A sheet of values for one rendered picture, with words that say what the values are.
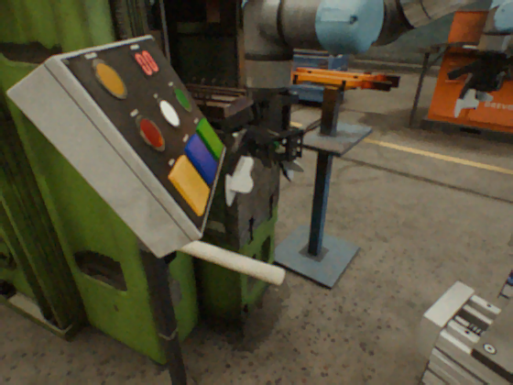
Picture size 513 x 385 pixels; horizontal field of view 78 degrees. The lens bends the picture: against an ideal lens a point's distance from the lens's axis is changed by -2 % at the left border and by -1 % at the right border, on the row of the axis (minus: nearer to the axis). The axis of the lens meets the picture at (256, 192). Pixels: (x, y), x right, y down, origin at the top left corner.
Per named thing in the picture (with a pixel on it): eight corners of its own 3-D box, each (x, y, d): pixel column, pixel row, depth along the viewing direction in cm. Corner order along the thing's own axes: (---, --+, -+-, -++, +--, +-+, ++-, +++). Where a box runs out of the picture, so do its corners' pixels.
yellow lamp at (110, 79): (135, 93, 44) (129, 60, 42) (108, 101, 40) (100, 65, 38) (118, 92, 45) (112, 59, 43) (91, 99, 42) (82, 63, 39)
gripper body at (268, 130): (268, 173, 51) (270, 96, 45) (237, 156, 57) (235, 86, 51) (302, 161, 55) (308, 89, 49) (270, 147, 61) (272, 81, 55)
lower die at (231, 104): (253, 112, 118) (253, 88, 113) (224, 127, 102) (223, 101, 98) (163, 100, 134) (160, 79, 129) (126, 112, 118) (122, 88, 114)
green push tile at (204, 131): (223, 145, 71) (204, 117, 68) (219, 159, 65) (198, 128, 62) (216, 149, 72) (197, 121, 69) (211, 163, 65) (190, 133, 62)
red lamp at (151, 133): (172, 144, 48) (168, 115, 45) (150, 155, 44) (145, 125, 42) (156, 140, 49) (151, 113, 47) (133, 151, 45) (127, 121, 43)
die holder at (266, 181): (279, 202, 149) (283, 104, 127) (239, 249, 119) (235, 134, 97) (181, 177, 170) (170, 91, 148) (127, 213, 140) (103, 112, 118)
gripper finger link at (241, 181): (232, 213, 52) (258, 161, 51) (212, 198, 56) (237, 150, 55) (245, 216, 54) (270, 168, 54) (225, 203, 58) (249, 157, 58)
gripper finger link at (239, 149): (224, 174, 54) (249, 126, 53) (220, 170, 55) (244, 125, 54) (244, 182, 57) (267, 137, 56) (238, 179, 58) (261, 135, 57)
